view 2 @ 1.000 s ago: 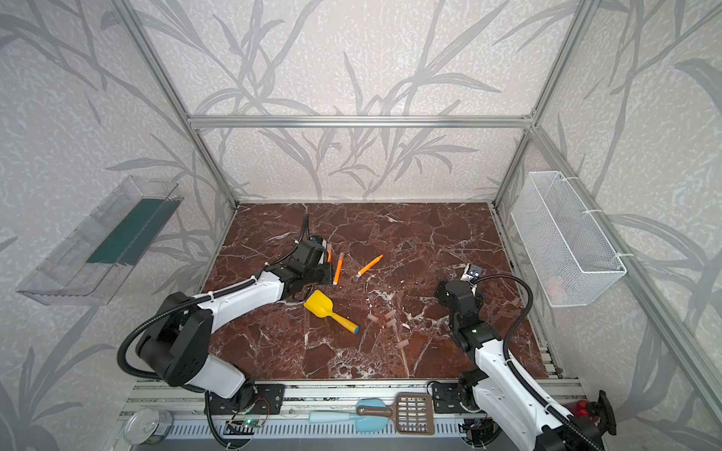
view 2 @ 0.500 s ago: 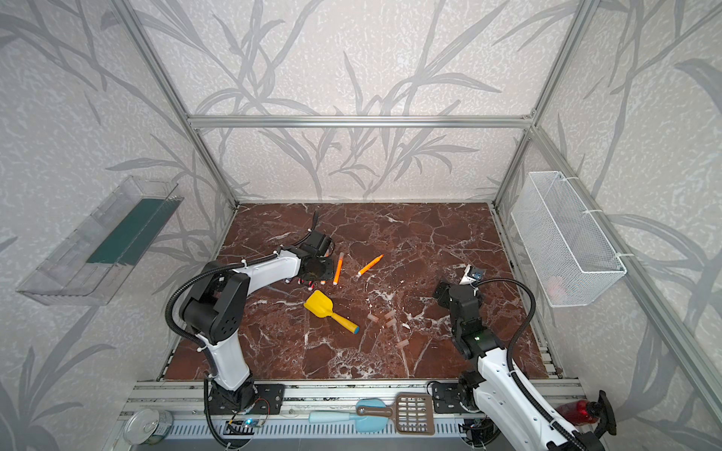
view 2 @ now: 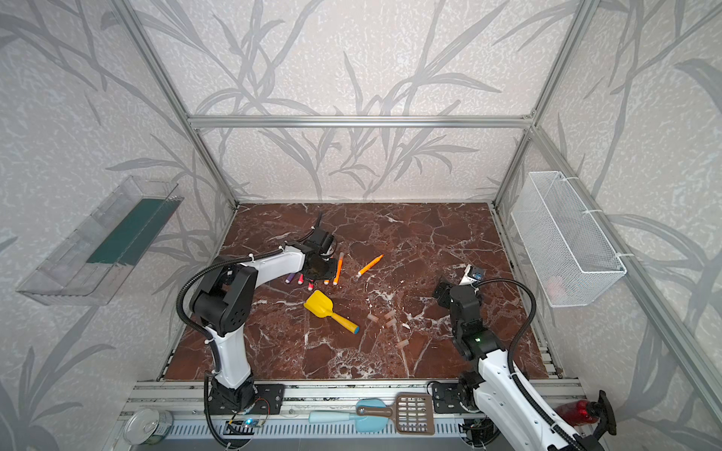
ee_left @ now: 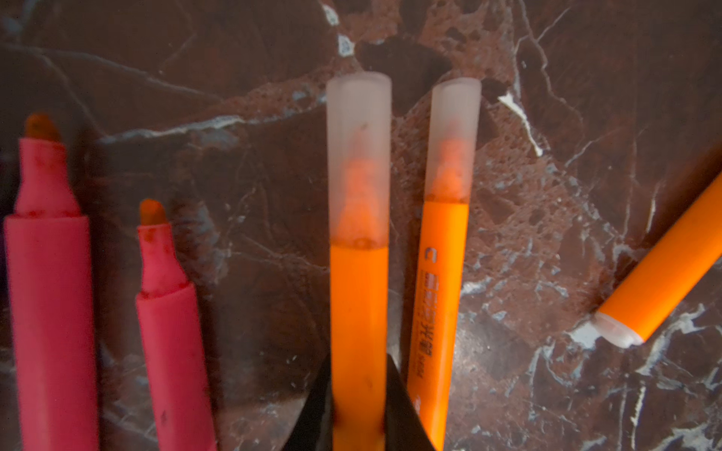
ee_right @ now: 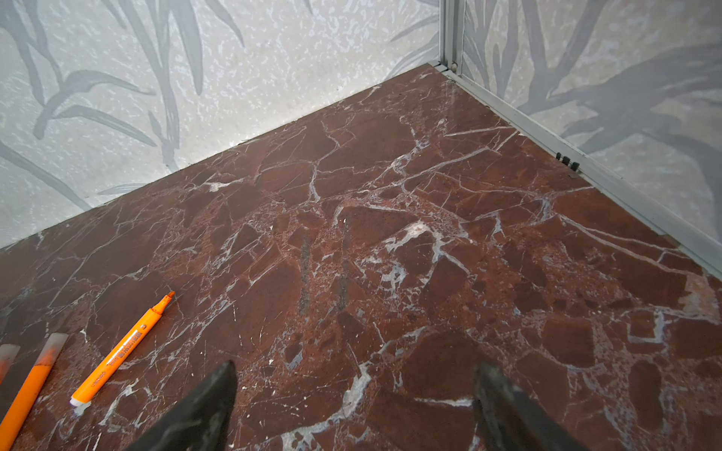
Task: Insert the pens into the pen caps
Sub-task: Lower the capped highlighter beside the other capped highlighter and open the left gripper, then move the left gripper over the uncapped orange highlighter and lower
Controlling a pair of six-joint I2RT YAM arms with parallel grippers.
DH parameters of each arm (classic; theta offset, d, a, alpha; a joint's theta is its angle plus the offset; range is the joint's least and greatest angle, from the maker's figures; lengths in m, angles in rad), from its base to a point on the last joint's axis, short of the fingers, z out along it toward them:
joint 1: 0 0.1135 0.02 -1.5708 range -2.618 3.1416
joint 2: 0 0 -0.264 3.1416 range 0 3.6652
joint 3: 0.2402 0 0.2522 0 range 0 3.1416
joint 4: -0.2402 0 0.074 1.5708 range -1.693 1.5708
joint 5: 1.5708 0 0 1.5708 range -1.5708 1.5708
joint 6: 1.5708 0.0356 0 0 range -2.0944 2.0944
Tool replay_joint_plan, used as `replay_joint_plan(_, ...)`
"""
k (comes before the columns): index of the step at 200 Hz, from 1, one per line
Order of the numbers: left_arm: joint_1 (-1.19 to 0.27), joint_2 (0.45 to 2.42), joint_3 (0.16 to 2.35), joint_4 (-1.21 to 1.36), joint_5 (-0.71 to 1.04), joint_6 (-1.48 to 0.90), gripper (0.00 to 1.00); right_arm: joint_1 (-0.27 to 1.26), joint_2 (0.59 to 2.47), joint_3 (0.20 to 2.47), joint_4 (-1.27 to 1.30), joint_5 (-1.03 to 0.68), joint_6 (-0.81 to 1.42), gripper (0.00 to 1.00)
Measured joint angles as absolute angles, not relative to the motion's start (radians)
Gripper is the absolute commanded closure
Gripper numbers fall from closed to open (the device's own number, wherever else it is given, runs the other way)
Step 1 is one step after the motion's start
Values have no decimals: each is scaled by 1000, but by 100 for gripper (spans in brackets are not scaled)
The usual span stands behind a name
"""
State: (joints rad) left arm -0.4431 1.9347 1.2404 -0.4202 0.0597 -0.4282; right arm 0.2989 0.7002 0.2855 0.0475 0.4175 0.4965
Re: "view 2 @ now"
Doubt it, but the brown slotted spatula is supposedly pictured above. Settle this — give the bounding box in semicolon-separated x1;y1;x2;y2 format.
355;393;435;436

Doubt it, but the small circuit board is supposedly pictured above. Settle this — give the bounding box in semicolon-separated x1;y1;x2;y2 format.
225;417;265;435

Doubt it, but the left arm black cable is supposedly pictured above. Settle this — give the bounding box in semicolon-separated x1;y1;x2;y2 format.
176;210;325;345

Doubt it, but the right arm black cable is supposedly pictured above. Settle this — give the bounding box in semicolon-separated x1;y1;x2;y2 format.
476;277;593;451

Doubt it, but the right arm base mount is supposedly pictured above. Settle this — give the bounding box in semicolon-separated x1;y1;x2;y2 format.
427;381;481;415

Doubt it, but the aluminium cage frame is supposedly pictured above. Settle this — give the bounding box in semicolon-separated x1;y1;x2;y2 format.
111;1;721;421

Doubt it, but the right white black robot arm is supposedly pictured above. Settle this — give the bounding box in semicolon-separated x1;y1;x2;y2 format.
432;278;617;450

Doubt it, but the light blue silicone spatula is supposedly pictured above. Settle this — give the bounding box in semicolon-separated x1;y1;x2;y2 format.
308;411;389;433

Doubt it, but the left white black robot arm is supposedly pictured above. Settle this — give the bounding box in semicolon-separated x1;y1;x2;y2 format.
190;225;337;390

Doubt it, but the aluminium front rail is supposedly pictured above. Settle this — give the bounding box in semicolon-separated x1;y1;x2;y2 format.
116;380;485;442

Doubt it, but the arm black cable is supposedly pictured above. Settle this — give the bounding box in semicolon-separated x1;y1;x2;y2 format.
176;210;325;345
476;277;593;451

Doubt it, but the white wire mesh basket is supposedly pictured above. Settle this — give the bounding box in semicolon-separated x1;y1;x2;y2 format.
511;171;627;308

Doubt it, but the yellow toy shovel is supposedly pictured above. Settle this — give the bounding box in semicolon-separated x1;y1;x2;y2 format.
304;291;359;334

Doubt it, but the clear plastic wall tray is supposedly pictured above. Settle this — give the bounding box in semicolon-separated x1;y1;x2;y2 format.
17;176;184;306

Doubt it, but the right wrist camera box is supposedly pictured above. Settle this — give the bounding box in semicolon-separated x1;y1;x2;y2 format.
460;264;485;286

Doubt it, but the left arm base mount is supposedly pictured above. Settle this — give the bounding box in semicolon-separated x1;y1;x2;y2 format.
206;380;286;415

